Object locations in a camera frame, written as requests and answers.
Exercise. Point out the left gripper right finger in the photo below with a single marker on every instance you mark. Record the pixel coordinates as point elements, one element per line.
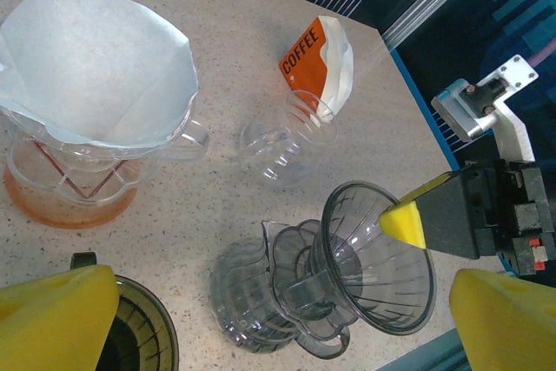
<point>508,327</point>

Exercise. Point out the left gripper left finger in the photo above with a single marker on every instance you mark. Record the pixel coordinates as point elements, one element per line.
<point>52,323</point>

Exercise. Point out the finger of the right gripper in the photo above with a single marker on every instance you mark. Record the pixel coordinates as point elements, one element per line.
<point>452,219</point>

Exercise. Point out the dark green coffee dripper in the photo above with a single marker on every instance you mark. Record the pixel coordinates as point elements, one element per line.
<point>143,327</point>

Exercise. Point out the grey plastic coffee dripper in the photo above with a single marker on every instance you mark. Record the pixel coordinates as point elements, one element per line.
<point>378,284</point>

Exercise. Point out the orange plastic coffee server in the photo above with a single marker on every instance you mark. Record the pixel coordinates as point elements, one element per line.
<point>69,214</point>

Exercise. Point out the grey plastic coffee server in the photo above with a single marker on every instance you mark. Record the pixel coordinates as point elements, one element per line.
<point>243,293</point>

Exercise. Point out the clear plastic coffee dripper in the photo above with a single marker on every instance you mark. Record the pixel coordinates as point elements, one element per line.
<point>191,141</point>

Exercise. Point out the grey smoky plastic cup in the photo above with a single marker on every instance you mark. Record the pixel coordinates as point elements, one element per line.
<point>87,67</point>

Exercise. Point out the clear plastic coffee server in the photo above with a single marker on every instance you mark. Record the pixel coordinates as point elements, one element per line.
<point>278,158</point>

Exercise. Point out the orange coffee filter pack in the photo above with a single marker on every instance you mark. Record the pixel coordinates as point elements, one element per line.
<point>304,62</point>

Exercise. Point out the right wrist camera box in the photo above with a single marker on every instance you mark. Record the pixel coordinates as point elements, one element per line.
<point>465,112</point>

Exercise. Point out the aluminium frame post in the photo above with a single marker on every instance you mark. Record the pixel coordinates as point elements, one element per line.
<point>434,2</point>

